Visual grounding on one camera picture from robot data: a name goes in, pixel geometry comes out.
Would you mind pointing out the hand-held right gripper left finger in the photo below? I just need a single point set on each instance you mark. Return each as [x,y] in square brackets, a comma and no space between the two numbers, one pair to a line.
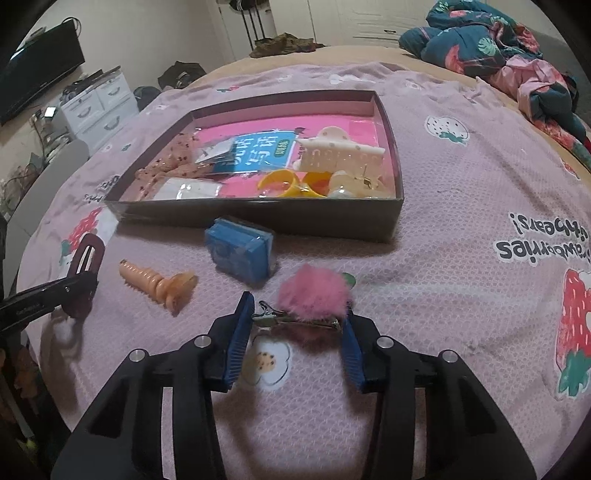
[238,341]

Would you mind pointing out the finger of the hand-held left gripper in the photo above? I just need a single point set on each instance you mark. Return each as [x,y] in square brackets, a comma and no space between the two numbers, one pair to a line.
[76,288]

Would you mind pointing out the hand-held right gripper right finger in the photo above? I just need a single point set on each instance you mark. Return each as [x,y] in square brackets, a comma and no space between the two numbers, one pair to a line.
[353,355]

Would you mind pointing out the maroon hair clip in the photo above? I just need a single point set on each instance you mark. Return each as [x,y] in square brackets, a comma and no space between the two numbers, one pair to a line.
[85,249]

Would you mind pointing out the pink pompom hair clip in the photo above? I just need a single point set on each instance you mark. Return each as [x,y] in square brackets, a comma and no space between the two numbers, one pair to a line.
[314,290]

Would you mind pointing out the brown cardboard box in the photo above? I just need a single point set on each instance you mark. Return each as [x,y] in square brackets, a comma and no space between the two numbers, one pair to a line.
[323,221]

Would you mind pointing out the clear packet with white card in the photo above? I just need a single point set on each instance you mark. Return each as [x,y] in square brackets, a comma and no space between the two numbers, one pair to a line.
[184,190]

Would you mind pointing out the large white hair claw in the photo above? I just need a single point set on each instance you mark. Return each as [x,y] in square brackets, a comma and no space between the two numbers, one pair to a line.
[337,154]

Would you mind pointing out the small blue box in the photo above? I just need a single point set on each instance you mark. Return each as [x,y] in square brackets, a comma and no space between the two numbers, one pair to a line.
[240,251]

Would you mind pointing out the dotted fabric scrunchie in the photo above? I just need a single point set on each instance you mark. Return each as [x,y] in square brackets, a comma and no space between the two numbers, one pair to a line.
[171,161]

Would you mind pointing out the yellow plastic hair clip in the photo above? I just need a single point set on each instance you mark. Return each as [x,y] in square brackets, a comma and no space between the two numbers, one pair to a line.
[281,182]

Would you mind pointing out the lit phone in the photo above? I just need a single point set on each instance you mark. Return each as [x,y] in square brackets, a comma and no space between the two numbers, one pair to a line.
[51,111]

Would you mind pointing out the white drawer cabinet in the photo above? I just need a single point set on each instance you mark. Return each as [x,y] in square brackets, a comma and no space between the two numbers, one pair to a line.
[101,106]

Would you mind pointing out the small clear hairpin packet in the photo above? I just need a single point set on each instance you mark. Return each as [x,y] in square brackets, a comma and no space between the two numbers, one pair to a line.
[214,157]

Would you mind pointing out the blue printed card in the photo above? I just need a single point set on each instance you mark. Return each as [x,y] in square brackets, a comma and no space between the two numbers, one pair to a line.
[258,152]

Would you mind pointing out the small dark bag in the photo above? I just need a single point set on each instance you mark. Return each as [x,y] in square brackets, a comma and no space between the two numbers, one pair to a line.
[147,97]

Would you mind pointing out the pink paper sheet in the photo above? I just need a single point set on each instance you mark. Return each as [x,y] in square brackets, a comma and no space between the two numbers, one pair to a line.
[277,127]

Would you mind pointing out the black television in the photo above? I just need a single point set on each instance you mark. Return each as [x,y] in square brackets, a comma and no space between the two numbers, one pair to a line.
[37,69]

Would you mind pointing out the camouflage clothing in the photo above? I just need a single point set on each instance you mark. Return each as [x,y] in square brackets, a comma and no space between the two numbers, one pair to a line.
[286,44]

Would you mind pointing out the black clothes rack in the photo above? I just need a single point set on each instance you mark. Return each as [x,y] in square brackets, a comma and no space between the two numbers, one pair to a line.
[254,23]

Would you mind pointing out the white wardrobe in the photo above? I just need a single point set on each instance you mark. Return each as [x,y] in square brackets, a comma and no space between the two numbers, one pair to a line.
[369,21]

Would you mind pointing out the floral teal quilt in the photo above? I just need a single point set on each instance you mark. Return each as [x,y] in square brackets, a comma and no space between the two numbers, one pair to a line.
[471,37]

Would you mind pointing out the grey headboard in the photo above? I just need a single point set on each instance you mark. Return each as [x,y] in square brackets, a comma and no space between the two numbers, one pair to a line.
[563,50]

